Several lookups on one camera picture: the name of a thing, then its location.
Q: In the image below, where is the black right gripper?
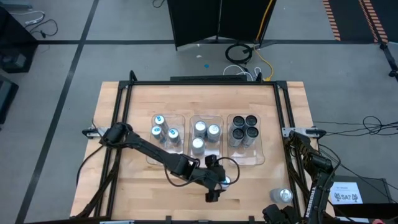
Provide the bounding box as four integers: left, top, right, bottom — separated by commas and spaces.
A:
262, 205, 307, 224

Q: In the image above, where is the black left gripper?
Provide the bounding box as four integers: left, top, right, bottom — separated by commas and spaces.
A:
198, 154, 229, 203

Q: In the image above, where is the clear plastic bin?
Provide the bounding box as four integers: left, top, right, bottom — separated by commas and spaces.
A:
226, 113, 266, 166
186, 114, 224, 169
146, 113, 187, 167

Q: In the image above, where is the white SA7 label sign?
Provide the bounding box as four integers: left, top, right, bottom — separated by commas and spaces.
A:
329, 182, 364, 205

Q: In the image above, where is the long black box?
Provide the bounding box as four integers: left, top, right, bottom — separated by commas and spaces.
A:
170, 75, 249, 83

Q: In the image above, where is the black folding partition panel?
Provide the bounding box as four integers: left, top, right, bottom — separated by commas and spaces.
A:
167, 0, 278, 51

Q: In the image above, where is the black stand leg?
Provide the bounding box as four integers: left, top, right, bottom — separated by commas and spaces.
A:
379, 42, 398, 78

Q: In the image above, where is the black orange striped floor mat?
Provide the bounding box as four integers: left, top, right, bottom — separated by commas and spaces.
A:
323, 0, 398, 44

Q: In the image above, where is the dark equipment case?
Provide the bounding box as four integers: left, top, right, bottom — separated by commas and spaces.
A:
0, 74, 20, 125

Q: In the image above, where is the black cabinet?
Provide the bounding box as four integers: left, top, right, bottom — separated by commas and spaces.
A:
0, 6, 39, 74

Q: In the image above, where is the black left wrist camera cable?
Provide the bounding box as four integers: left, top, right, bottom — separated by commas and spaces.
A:
164, 156, 241, 188

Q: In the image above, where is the black aluminium table frame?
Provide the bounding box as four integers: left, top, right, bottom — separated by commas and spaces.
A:
70, 70, 338, 224

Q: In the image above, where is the black cable bundle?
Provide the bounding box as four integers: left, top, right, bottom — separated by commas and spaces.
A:
312, 115, 398, 138

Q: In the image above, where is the white cable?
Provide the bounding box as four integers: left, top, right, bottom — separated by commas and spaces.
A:
223, 63, 262, 81

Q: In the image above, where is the black coiled cable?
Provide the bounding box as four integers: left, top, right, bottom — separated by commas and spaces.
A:
224, 42, 254, 65

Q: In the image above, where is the yellow cable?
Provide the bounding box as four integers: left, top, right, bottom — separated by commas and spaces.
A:
253, 0, 275, 82

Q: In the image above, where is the thin black cable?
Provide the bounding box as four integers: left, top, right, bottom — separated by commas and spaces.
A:
26, 18, 59, 39

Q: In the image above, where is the grey cable with plug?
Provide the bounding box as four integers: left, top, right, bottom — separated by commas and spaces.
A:
11, 10, 47, 26

